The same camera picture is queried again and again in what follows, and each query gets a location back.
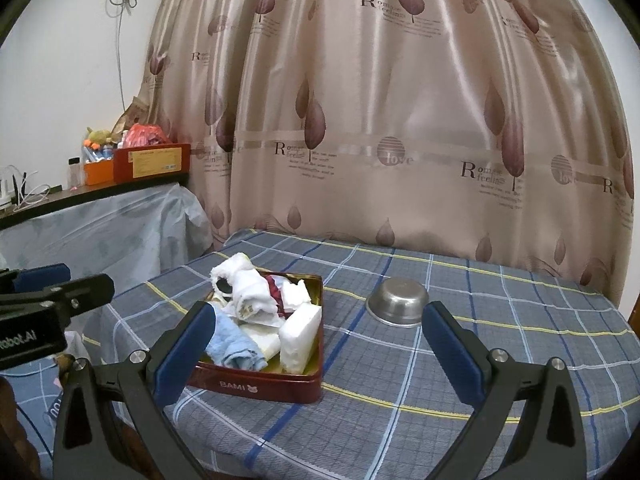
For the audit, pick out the red plastic bag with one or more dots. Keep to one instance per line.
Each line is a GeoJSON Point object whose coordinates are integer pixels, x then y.
{"type": "Point", "coordinates": [142, 136]}

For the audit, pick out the green plush toy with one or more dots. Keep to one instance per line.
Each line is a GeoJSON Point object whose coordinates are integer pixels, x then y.
{"type": "Point", "coordinates": [98, 135]}

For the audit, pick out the clear plastic jar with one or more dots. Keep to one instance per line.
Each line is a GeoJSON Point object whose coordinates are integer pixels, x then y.
{"type": "Point", "coordinates": [75, 172]}

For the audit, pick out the red tin box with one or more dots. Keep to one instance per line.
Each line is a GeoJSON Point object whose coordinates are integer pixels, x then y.
{"type": "Point", "coordinates": [250, 387]}

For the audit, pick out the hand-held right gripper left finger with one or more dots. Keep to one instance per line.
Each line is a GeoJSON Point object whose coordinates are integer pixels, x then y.
{"type": "Point", "coordinates": [185, 355]}

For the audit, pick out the large white towel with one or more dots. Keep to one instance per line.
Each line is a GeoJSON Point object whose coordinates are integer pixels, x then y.
{"type": "Point", "coordinates": [300, 340]}

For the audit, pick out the stainless steel bowl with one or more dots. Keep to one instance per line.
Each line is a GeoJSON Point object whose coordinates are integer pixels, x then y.
{"type": "Point", "coordinates": [397, 300]}

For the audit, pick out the light blue fluffy towel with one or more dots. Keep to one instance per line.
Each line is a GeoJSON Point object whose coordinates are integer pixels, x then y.
{"type": "Point", "coordinates": [235, 345]}

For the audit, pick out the grey plaid bed sheet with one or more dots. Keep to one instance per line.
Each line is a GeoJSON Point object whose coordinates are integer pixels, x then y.
{"type": "Point", "coordinates": [400, 385]}

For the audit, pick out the red cardboard box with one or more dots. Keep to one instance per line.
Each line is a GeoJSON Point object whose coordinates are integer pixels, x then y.
{"type": "Point", "coordinates": [150, 162]}

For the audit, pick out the beige leaf print curtain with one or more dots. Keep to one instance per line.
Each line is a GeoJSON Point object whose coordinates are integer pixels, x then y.
{"type": "Point", "coordinates": [400, 110]}

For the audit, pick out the white fluffy cloth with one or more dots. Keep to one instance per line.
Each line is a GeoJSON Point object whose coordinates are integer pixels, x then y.
{"type": "Point", "coordinates": [225, 267]}

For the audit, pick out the orange box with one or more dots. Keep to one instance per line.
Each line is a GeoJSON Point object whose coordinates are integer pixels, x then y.
{"type": "Point", "coordinates": [97, 172]}

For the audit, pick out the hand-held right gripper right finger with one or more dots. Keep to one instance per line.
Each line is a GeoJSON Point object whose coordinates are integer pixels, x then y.
{"type": "Point", "coordinates": [447, 355]}

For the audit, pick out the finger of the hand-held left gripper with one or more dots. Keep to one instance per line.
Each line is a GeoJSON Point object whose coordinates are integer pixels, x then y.
{"type": "Point", "coordinates": [80, 292]}
{"type": "Point", "coordinates": [42, 276]}

